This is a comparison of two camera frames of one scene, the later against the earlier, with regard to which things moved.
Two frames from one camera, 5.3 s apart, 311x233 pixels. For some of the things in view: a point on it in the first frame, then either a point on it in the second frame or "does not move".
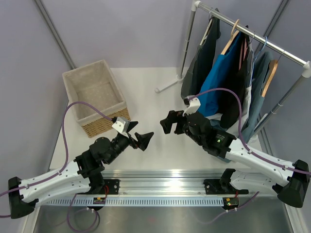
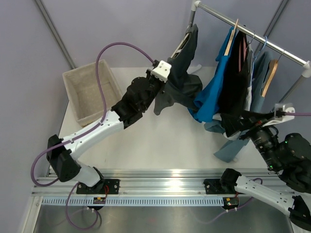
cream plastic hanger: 206,32 → 178,48
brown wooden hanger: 274,65 does not move
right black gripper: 173,117 → 253,122
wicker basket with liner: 95,97 does not move
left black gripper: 143,139 → 161,84
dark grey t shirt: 193,74 → 181,88
